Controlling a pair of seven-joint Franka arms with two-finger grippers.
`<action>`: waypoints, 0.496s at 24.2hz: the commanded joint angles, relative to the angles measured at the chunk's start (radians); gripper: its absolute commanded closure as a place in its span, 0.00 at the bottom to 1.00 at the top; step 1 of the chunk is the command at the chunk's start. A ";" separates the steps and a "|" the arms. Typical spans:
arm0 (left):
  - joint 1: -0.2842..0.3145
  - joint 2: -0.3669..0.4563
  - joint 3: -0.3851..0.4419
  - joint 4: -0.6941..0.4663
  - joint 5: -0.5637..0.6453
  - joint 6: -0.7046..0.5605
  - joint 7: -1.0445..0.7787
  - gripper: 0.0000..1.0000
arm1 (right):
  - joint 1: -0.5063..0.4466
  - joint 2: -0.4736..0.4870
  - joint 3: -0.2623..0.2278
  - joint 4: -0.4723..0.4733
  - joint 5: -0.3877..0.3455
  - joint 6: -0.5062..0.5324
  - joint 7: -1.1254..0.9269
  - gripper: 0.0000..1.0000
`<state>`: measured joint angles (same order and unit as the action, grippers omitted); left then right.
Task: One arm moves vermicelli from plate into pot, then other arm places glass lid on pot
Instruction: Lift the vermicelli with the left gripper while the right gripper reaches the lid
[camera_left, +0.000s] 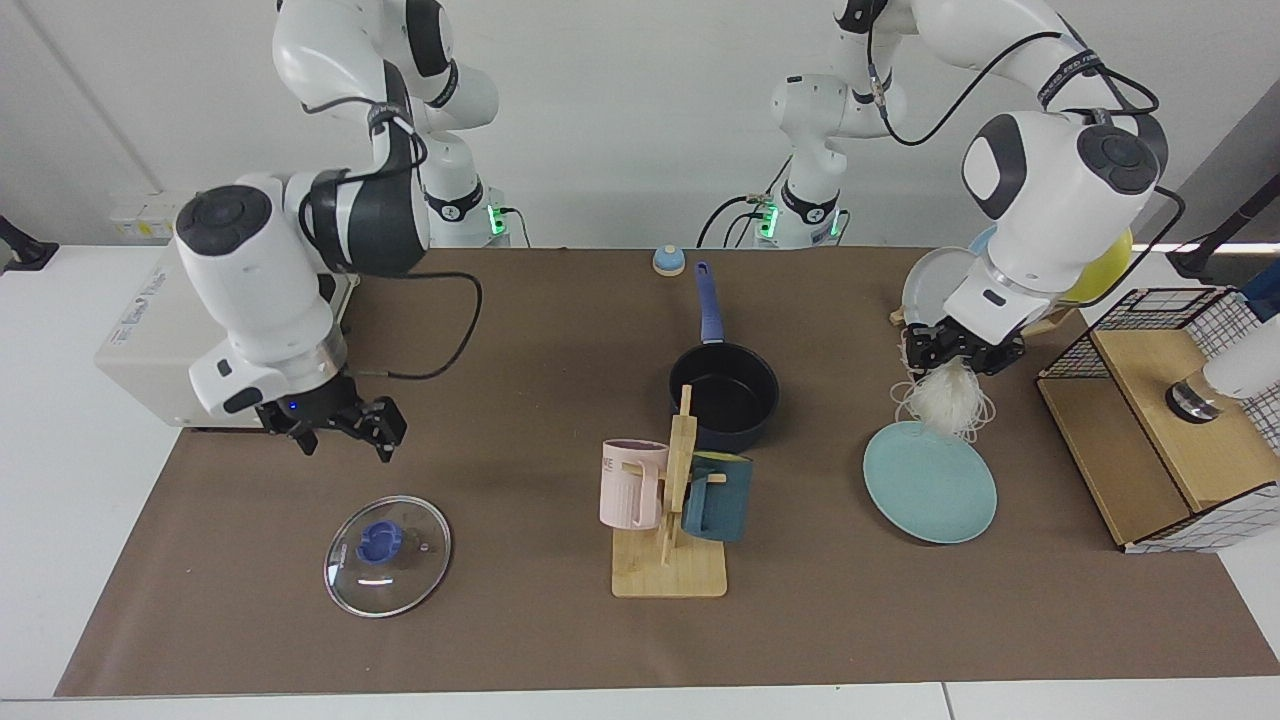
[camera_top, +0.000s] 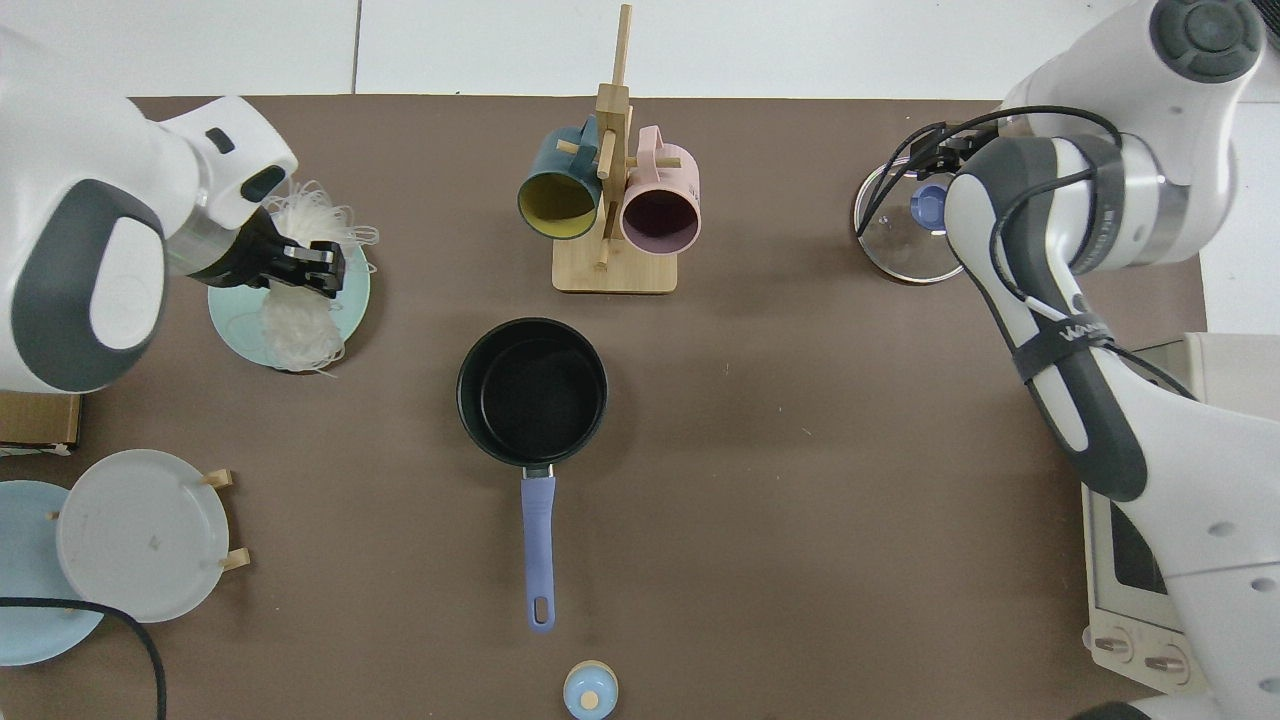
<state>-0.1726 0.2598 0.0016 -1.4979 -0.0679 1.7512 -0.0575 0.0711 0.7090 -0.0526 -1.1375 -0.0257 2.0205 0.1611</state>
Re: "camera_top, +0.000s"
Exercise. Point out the white vermicelli bundle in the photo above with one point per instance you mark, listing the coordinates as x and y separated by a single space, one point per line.
300 330

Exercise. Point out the light blue plate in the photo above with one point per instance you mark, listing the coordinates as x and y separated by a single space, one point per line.
25 560

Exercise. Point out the grey plate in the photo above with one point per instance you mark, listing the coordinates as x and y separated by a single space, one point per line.
140 540

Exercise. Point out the pale toaster oven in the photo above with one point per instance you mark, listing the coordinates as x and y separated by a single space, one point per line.
1120 610

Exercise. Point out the brown table cloth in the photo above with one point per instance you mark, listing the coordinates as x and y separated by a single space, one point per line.
800 500

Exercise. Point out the small blue round thing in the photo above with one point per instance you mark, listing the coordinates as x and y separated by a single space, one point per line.
580 690

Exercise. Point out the glass lid blue knob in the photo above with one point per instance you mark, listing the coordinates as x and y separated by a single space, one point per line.
890 245

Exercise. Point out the teal mug yellow inside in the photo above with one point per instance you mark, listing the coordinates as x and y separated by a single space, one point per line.
555 205

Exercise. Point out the pink mug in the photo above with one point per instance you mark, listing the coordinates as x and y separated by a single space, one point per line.
660 220

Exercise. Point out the wooden plate rack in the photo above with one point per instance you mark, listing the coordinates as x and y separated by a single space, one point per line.
217 479

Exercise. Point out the pale green plate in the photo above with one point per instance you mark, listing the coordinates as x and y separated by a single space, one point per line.
230 315

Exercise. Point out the wooden cup stand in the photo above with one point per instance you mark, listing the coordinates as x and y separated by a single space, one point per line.
612 270

